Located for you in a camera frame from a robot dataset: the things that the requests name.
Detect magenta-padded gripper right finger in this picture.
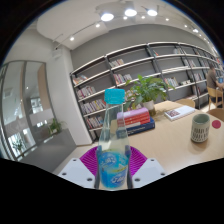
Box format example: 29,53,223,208
125,144,167,189

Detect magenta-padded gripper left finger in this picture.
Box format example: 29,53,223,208
57,145,102,190

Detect clear bottle with blue cap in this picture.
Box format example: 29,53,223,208
97,88,131,191

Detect blue book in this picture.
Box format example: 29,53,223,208
124,118,156,137

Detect small potted floor plant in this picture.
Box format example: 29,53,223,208
49,118,63,135
11,136,26,156

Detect red book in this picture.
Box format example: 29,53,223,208
117,113,152,127

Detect pink book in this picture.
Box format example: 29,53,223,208
116,107,150,120

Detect grey patterned ceramic mug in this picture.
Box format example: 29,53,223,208
190,113,211,144

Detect round-backed wooden chair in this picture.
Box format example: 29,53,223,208
174,98,197,109
205,107,224,123

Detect green potted plant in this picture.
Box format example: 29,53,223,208
123,74,171,117

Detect flat round red coaster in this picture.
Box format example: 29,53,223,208
211,119,222,130

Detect grey bookshelf unit with books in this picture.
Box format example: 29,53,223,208
69,41,224,143

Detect round ceiling lights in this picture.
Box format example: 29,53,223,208
68,6,201,43

